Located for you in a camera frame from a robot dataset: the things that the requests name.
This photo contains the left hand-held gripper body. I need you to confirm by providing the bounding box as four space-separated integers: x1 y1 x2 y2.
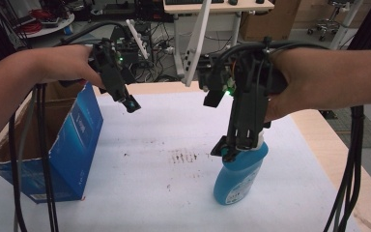
88 38 136 103

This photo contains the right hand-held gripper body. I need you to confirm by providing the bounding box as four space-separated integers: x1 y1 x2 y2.
197 43 288 153

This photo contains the blue detergent bottle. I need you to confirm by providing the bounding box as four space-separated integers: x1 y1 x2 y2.
213 130 270 206

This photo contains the blue cardboard box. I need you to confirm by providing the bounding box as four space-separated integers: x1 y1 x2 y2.
0 80 104 205

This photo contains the person's left hand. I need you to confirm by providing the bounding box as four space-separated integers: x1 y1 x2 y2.
35 43 105 90

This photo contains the person's right hand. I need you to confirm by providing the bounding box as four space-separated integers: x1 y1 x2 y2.
264 47 307 124

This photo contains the white power strip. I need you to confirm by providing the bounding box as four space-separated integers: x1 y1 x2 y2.
158 45 176 55

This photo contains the white table mat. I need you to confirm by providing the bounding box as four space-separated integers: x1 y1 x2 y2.
0 91 363 232

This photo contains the round white table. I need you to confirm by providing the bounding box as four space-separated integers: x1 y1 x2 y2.
14 13 76 39

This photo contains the brown cardboard box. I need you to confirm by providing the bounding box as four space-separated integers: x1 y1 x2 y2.
239 0 302 43

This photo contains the wooden desk with white legs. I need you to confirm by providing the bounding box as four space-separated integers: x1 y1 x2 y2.
162 0 275 78

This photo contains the black keyboard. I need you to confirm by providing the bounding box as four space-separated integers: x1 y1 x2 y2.
164 0 225 5

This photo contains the office stool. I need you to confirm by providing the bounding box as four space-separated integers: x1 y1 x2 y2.
306 0 347 37

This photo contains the tangle of black floor cables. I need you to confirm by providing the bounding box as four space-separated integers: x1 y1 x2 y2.
133 22 187 83

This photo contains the curved black cable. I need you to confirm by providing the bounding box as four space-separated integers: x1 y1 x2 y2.
57 20 133 46

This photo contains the white metal post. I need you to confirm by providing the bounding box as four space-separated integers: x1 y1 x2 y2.
328 0 365 51
181 0 213 88

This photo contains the red cable coil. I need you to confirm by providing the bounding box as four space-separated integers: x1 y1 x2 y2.
20 9 57 35

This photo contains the black cable bundle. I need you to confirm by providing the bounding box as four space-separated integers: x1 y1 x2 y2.
322 105 365 232

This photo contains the grey cable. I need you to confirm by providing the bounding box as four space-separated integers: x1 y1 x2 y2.
12 90 37 232

